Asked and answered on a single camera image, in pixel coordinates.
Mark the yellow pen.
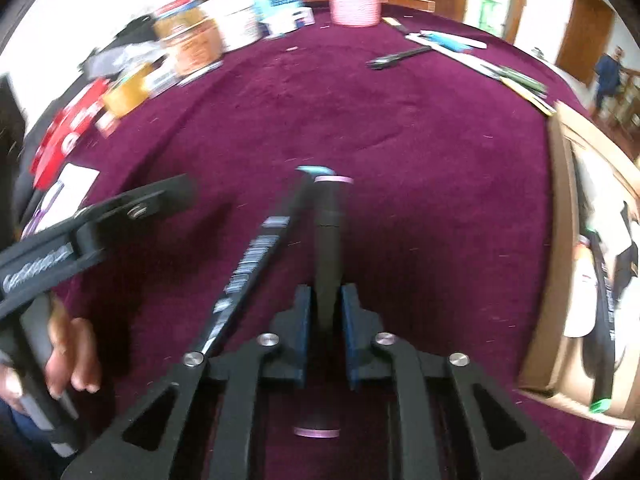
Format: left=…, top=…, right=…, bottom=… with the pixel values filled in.
left=500, top=77, right=555, bottom=117

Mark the maroon velvet tablecloth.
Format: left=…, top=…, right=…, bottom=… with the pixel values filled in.
left=14, top=3, right=616, bottom=480

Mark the blue and white eraser pen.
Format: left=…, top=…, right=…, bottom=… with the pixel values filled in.
left=420, top=30, right=488, bottom=52

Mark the left hand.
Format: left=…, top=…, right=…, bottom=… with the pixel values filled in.
left=0, top=294, right=102, bottom=415

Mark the pink-capped black marker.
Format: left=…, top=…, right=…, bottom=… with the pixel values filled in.
left=294, top=175, right=352, bottom=440

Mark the black pen on table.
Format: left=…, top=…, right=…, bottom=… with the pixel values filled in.
left=367, top=46, right=432, bottom=70

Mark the blue printed box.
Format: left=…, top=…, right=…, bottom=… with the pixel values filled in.
left=254, top=0, right=316, bottom=39

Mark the wooden door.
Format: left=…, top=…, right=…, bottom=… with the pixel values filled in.
left=555, top=0, right=614, bottom=86

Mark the teal-capped black marker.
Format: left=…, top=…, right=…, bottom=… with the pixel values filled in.
left=192, top=165, right=335, bottom=358

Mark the green-capped black marker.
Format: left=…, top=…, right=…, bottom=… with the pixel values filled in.
left=582, top=229, right=615, bottom=414

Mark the white plastic tub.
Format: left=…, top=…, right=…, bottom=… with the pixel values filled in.
left=201, top=0, right=262, bottom=53

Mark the green pen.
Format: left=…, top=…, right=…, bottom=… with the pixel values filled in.
left=480, top=61, right=547, bottom=96

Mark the cardboard tray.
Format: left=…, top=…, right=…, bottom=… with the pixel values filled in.
left=518, top=102, right=639, bottom=429

